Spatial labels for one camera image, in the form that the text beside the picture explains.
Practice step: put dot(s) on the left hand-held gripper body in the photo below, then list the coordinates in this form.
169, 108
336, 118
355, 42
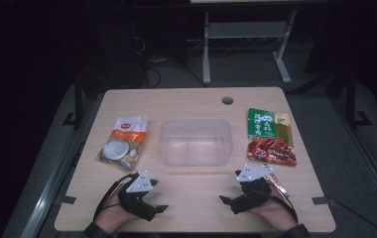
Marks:
138, 183

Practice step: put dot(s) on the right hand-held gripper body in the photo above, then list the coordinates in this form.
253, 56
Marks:
252, 195

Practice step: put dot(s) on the white orange snack packet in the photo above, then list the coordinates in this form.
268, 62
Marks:
123, 145

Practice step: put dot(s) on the green red snack packet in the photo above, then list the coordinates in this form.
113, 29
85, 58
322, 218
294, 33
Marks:
269, 139

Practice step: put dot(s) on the clear plastic container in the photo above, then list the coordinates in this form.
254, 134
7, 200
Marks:
194, 143

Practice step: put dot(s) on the person's right hand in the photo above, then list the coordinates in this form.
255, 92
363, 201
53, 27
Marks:
277, 211

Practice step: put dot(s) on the person's left hand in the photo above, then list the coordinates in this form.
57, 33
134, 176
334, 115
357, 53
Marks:
112, 214

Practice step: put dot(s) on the black metal stand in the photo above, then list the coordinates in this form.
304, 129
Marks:
351, 99
78, 105

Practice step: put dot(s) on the white metal stand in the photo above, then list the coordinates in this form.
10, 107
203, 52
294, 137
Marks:
246, 29

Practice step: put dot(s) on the grey table bracket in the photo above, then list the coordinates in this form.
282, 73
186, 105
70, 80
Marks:
66, 200
319, 200

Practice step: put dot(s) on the metal floor rail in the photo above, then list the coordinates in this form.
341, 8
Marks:
56, 178
368, 158

